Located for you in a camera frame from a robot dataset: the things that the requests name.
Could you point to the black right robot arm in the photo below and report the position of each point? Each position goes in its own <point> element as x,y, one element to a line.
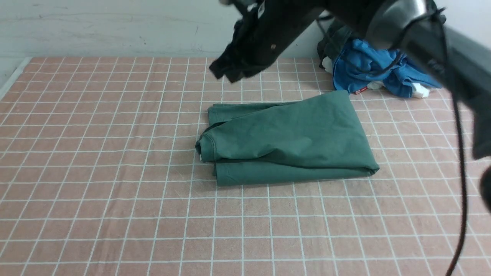
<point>453,60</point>

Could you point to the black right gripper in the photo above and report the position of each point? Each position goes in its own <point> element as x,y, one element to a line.
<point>267,28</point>

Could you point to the green long-sleeve top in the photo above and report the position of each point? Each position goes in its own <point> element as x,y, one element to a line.
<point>320,138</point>

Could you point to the dark grey crumpled garment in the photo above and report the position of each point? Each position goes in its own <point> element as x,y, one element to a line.
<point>335,35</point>

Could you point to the blue crumpled shirt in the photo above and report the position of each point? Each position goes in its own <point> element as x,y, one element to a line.
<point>359,64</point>

